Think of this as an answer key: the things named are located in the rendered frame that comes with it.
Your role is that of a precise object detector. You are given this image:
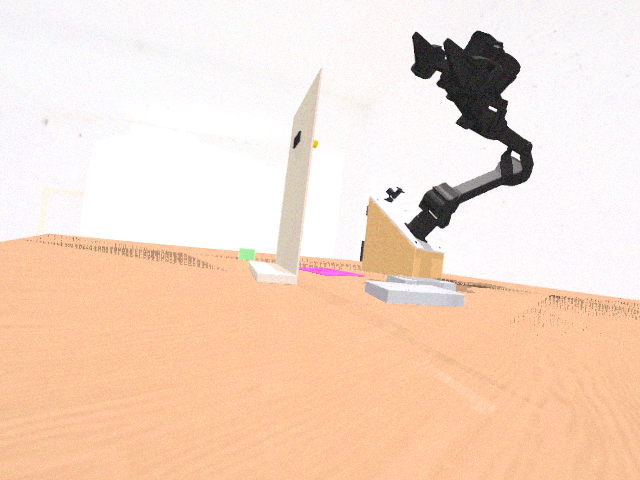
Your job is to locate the pink flat square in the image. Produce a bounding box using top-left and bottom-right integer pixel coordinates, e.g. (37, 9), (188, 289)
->
(299, 267), (363, 276)

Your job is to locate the light green square block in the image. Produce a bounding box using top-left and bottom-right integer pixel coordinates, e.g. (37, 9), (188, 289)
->
(238, 248), (256, 261)

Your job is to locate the cream panel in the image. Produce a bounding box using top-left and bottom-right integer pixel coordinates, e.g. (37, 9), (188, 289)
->
(248, 67), (323, 285)

